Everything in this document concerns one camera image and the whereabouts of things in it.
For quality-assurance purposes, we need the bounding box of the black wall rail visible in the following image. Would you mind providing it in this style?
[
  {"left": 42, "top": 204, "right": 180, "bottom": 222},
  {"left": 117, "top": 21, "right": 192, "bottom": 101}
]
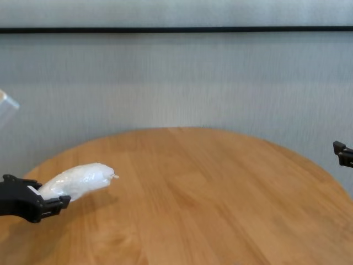
[{"left": 0, "top": 26, "right": 353, "bottom": 34}]

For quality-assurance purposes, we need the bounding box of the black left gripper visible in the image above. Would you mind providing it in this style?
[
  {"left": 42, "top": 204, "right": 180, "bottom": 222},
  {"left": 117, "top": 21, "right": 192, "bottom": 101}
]
[{"left": 0, "top": 174, "right": 71, "bottom": 224}]

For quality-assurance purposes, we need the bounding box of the white plastic-wrapped sandbag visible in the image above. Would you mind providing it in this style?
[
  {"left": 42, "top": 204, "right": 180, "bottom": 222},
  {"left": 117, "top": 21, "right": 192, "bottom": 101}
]
[{"left": 38, "top": 162, "right": 120, "bottom": 204}]

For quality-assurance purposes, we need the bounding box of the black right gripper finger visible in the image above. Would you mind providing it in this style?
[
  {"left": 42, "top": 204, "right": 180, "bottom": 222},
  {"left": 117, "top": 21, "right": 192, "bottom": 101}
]
[{"left": 333, "top": 140, "right": 353, "bottom": 168}]

